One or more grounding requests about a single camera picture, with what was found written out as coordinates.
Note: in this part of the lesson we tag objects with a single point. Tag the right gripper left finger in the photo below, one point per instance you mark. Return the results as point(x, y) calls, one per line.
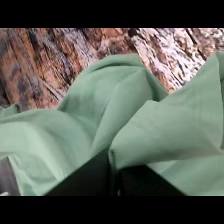
point(90, 180)

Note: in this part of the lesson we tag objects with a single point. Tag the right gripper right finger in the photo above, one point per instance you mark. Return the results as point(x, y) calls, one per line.
point(143, 183)

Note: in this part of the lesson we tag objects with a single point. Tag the green shirt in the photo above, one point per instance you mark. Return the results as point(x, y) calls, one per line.
point(83, 133)

